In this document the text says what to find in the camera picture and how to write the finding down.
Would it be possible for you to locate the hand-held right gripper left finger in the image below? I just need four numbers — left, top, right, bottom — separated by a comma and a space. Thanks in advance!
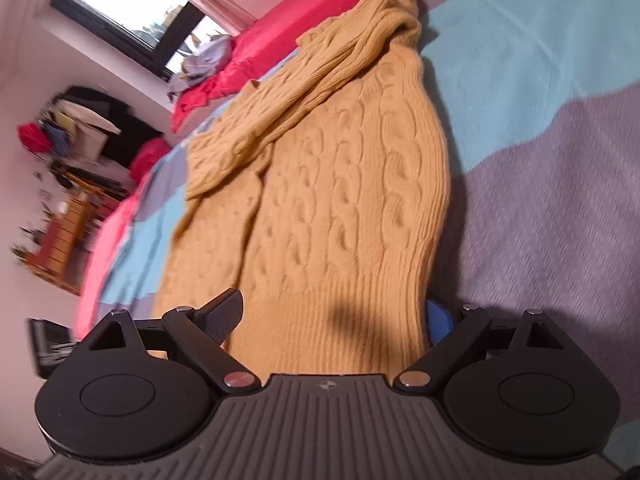
75, 287, 262, 395

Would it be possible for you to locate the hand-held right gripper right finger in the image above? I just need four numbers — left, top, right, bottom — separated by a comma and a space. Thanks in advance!
392, 302, 576, 394

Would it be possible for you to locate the yellow cable-knit cardigan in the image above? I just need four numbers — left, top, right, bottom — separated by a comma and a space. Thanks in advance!
152, 0, 454, 379

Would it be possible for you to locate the grey-blue crumpled clothes pile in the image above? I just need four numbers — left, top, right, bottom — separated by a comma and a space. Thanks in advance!
166, 35, 236, 104

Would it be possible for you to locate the pink sheet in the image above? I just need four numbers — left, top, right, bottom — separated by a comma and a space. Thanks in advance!
74, 172, 151, 334

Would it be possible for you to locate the wooden shelf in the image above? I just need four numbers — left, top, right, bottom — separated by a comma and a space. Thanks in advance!
25, 160, 126, 297

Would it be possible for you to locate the black hanging garment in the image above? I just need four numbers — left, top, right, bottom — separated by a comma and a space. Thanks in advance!
65, 85, 164, 169

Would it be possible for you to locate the red crumpled cloth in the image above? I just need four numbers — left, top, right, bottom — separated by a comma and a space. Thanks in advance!
170, 57, 261, 133

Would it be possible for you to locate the white hanging garment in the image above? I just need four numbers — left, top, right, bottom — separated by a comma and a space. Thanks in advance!
55, 100, 122, 162

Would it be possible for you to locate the red hanging garment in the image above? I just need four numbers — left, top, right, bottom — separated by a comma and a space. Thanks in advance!
17, 122, 54, 154

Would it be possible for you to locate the red bed sheet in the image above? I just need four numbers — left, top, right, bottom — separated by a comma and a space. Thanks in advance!
170, 0, 436, 134

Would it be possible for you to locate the black-framed window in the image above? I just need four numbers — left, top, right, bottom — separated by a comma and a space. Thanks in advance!
50, 0, 236, 81

